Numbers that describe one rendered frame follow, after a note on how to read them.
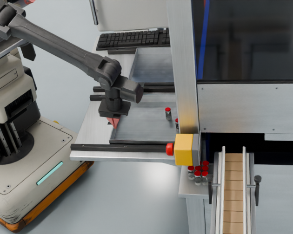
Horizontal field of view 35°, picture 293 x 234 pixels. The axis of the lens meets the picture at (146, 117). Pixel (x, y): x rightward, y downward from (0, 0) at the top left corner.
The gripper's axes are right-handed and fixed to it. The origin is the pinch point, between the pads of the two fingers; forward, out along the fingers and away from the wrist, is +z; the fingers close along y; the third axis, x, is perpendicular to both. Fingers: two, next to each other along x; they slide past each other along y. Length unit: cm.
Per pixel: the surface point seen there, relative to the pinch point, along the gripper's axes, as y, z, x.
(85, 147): -9.2, 4.5, -7.9
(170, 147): 21.7, -10.5, -18.6
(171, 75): 15.5, 2.7, 37.2
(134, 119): 5.1, 4.2, 9.3
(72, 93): -68, 100, 139
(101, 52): -23, 15, 68
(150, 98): 9.5, 2.0, 20.0
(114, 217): -12, 95, 30
